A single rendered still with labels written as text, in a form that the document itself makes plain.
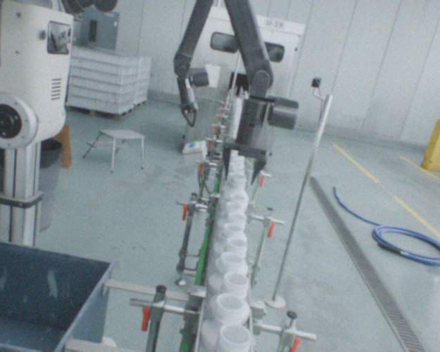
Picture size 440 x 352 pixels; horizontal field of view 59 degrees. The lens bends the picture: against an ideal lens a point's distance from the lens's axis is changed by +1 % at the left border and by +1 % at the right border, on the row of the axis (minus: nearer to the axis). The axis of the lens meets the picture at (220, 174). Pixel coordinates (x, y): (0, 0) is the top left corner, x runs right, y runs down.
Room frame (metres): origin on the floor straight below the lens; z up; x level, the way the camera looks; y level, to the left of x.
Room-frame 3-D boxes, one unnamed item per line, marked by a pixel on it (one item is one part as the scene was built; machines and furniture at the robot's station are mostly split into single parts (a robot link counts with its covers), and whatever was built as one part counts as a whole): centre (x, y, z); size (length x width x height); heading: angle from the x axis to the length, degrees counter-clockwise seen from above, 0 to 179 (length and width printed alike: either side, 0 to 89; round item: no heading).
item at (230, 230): (0.68, -0.04, 1.08); 0.06 x 0.06 x 0.17
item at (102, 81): (7.76, 2.60, 0.59); 1.24 x 1.03 x 1.17; 3
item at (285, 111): (0.92, -0.09, 1.39); 0.12 x 0.09 x 0.12; 91
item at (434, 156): (8.71, -4.59, 0.55); 0.40 x 0.40 x 1.10; 0
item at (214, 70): (5.65, 0.40, 1.22); 0.23 x 0.03 x 0.32; 90
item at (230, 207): (0.79, -0.04, 1.08); 0.06 x 0.06 x 0.17
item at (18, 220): (1.13, 0.61, 0.74); 0.11 x 0.11 x 0.40; 0
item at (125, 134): (4.53, 1.32, 0.21); 0.61 x 0.47 x 0.41; 54
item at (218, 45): (6.42, -0.01, 1.05); 1.60 x 1.40 x 2.10; 0
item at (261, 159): (0.91, -0.07, 1.23); 0.07 x 0.07 x 0.09; 0
